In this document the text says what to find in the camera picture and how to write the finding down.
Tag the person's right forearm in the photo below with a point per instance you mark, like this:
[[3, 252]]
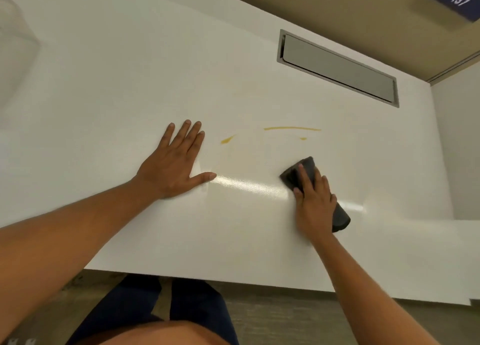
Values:
[[367, 296]]

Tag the person's dark blue trousers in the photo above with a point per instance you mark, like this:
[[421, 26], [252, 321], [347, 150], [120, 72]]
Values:
[[195, 303]]

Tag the yellow liquid stain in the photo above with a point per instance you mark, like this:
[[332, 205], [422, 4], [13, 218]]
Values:
[[292, 128]]

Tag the person's left hand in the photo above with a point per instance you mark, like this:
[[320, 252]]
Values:
[[168, 168]]

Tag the person's left forearm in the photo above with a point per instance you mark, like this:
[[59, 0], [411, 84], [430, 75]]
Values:
[[67, 243]]

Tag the white side partition panel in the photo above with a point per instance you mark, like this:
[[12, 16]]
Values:
[[461, 142]]

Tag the person's orange shirt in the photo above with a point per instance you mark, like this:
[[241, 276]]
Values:
[[157, 335]]

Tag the person's right hand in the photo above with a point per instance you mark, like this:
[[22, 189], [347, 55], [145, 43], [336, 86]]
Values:
[[315, 209]]

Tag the beige fabric cubicle partition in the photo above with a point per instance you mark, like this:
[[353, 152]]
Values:
[[337, 7]]

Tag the dark grey cleaning cloth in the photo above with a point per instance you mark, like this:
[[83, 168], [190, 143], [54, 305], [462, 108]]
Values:
[[290, 174]]

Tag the white floor bracket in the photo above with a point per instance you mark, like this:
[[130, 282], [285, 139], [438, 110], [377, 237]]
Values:
[[22, 341]]

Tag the clear plastic container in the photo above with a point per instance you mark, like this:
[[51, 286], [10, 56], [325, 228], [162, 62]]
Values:
[[15, 48]]

